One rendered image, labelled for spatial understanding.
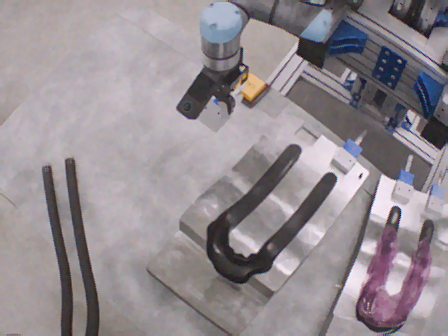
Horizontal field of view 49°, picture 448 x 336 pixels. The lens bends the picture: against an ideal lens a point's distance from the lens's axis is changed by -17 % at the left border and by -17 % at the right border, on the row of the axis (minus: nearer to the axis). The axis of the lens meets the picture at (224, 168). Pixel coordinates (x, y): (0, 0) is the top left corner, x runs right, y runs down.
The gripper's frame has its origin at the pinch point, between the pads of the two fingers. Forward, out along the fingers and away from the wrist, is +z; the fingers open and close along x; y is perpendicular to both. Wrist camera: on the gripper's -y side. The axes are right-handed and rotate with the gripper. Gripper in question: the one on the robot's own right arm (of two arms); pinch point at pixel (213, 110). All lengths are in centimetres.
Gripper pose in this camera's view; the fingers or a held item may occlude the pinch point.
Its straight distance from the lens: 129.7
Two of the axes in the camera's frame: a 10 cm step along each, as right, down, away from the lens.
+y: 6.4, -7.1, 3.0
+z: -0.1, 3.9, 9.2
